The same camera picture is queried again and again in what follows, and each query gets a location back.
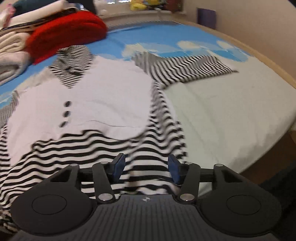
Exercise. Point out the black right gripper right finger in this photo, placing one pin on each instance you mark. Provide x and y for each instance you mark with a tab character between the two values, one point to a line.
188	177

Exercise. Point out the white black striped small garment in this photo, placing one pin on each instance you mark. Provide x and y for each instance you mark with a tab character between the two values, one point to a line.
85	109

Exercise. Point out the white folded bedding stack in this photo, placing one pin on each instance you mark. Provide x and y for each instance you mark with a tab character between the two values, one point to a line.
37	14

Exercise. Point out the wooden bed frame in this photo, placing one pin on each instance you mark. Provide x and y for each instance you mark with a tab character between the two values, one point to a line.
280	156

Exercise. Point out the red folded blanket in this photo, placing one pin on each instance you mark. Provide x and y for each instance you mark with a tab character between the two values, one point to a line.
78	28

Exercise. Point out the yellow plush toy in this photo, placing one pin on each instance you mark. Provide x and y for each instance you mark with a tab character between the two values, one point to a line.
141	5

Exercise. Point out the cream folded towel blanket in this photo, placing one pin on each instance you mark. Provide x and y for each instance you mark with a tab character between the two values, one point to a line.
14	57

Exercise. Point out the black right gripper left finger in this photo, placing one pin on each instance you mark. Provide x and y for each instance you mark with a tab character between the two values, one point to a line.
66	184

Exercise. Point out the blue white patterned bed sheet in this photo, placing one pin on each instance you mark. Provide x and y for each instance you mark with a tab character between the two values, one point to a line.
231	119

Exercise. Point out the purple box by wall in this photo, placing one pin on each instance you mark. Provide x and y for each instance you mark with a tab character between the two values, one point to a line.
207	18

